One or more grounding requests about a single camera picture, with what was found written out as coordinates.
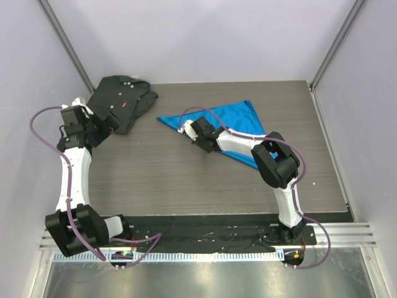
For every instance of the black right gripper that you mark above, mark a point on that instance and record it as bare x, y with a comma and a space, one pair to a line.
196, 142

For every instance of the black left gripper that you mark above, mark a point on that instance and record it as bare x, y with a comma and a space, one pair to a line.
108, 126

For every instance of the blue satin napkin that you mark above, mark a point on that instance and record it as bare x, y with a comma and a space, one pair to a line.
240, 116

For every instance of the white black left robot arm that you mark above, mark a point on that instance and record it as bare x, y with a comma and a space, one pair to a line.
75, 226

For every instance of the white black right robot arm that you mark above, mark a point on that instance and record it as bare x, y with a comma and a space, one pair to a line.
277, 164

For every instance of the dark striped button shirt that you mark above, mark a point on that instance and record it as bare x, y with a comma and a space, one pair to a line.
122, 99

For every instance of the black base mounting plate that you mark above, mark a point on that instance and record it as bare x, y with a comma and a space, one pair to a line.
207, 234

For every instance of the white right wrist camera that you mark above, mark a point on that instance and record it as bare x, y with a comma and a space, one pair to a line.
188, 130

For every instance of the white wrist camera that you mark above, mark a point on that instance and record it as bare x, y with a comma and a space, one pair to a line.
79, 102
188, 130

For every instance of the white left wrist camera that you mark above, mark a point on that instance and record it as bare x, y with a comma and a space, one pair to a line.
79, 102

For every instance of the slotted white cable duct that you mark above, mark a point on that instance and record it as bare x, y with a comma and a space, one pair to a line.
88, 257

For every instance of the aluminium frame rail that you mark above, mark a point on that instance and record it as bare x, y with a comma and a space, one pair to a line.
341, 235

